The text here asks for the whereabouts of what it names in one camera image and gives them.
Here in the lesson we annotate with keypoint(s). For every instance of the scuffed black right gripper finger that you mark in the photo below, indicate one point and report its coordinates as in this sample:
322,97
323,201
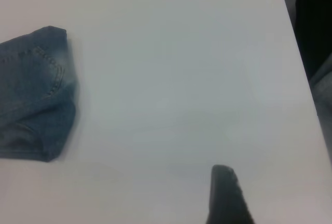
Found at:
228,200

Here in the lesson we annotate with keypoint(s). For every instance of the blue washed denim pants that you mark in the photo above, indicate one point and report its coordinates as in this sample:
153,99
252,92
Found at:
31,91

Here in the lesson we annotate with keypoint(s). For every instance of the black bulky object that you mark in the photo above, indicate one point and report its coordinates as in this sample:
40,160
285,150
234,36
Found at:
313,27

